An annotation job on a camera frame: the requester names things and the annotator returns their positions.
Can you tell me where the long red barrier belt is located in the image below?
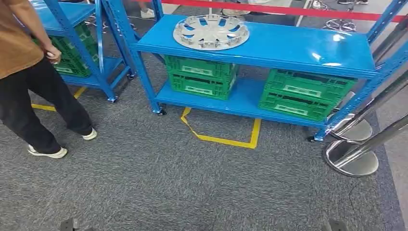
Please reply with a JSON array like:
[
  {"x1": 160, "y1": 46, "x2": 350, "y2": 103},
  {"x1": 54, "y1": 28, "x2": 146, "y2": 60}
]
[{"x1": 137, "y1": 0, "x2": 408, "y2": 23}]

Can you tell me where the chrome chair star base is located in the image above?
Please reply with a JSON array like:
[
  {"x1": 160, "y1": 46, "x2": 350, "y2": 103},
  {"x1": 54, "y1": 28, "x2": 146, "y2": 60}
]
[{"x1": 324, "y1": 18, "x2": 357, "y2": 33}]

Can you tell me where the person's hand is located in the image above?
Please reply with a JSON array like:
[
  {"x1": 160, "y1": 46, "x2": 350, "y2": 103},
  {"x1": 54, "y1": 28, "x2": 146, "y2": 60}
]
[{"x1": 43, "y1": 44, "x2": 62, "y2": 65}]

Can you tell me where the yellow floor tape outline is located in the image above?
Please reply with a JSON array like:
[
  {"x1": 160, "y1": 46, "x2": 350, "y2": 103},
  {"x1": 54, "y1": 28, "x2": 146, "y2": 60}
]
[{"x1": 180, "y1": 106, "x2": 262, "y2": 150}]

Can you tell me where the yellow floor tape strip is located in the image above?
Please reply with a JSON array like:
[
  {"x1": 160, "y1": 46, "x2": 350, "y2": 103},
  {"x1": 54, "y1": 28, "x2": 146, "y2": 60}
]
[{"x1": 31, "y1": 86, "x2": 87, "y2": 113}]

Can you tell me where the standing person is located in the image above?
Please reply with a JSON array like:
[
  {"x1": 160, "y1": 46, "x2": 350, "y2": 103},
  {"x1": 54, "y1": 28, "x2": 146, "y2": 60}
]
[{"x1": 0, "y1": 0, "x2": 98, "y2": 160}]

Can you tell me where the white table leg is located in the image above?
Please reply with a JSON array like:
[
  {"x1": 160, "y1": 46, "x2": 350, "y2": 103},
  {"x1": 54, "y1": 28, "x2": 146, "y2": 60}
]
[{"x1": 295, "y1": 0, "x2": 312, "y2": 28}]

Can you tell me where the green plastic crate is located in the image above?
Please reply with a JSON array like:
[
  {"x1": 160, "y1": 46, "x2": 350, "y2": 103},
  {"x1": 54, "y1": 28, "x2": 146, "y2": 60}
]
[
  {"x1": 264, "y1": 68, "x2": 357, "y2": 103},
  {"x1": 258, "y1": 90, "x2": 336, "y2": 123},
  {"x1": 52, "y1": 51, "x2": 101, "y2": 79},
  {"x1": 164, "y1": 54, "x2": 239, "y2": 82},
  {"x1": 32, "y1": 21, "x2": 98, "y2": 61},
  {"x1": 168, "y1": 72, "x2": 239, "y2": 102}
]

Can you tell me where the blue metal shelf rack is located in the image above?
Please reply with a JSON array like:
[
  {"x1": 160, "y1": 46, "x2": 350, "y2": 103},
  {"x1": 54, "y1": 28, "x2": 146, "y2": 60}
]
[
  {"x1": 101, "y1": 0, "x2": 408, "y2": 142},
  {"x1": 30, "y1": 0, "x2": 138, "y2": 103}
]

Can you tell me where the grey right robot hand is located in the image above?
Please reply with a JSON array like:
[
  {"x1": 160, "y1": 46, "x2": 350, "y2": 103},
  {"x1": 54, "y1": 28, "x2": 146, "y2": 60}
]
[{"x1": 321, "y1": 219, "x2": 350, "y2": 231}]

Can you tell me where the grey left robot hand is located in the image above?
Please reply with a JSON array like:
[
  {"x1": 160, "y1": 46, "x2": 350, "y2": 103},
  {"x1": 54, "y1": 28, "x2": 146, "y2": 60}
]
[{"x1": 60, "y1": 218, "x2": 95, "y2": 231}]

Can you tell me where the chrome barrier stanchion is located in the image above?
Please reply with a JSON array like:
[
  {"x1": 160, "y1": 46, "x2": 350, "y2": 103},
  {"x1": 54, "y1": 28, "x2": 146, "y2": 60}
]
[
  {"x1": 323, "y1": 113, "x2": 408, "y2": 178},
  {"x1": 329, "y1": 69, "x2": 408, "y2": 143},
  {"x1": 371, "y1": 23, "x2": 408, "y2": 64}
]

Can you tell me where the silver wheel hubcap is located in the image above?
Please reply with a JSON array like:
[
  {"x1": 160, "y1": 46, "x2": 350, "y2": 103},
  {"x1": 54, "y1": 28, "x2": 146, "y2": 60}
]
[{"x1": 172, "y1": 14, "x2": 250, "y2": 51}]

